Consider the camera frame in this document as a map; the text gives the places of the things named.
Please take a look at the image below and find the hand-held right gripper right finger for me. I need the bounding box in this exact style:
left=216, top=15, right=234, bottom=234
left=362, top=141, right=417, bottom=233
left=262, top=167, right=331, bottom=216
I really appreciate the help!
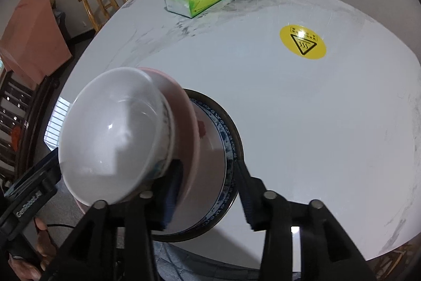
left=234, top=160, right=379, bottom=281

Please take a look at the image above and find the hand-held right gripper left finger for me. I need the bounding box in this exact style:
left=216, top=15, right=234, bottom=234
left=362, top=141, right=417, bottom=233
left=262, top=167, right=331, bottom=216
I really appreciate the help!
left=39, top=159, right=185, bottom=281

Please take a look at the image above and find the white plate with pink flowers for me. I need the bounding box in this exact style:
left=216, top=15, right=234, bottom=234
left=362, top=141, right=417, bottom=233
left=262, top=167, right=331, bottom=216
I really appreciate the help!
left=154, top=100, right=227, bottom=234

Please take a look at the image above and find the large blue floral plate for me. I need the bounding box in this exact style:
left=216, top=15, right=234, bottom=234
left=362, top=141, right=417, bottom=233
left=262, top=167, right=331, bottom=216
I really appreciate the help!
left=153, top=88, right=244, bottom=244

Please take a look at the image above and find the pink bowl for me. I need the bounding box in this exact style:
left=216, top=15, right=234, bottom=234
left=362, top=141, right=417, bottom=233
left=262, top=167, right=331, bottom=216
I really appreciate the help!
left=74, top=67, right=201, bottom=216

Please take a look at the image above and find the printed white bowl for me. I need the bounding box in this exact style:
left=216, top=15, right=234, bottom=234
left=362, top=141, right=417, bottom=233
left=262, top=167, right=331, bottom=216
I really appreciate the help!
left=58, top=67, right=174, bottom=206

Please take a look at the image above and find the person's left hand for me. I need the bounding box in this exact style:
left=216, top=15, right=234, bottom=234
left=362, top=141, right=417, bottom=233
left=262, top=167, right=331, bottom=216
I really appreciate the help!
left=8, top=217, right=56, bottom=281

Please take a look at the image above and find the grey quilted seat cushion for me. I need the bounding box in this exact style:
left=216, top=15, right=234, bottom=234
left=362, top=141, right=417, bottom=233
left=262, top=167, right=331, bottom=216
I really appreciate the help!
left=153, top=240, right=273, bottom=281

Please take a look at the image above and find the round yellow warning sticker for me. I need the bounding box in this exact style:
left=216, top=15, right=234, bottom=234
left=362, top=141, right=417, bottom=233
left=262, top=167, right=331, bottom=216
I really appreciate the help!
left=279, top=23, right=327, bottom=60

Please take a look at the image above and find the orange cloth cover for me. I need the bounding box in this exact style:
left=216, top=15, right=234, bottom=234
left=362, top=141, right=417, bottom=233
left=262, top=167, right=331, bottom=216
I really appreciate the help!
left=0, top=0, right=73, bottom=86

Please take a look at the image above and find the black cable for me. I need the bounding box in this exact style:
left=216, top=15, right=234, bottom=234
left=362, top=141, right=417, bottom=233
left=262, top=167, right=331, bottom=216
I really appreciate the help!
left=46, top=222, right=81, bottom=230

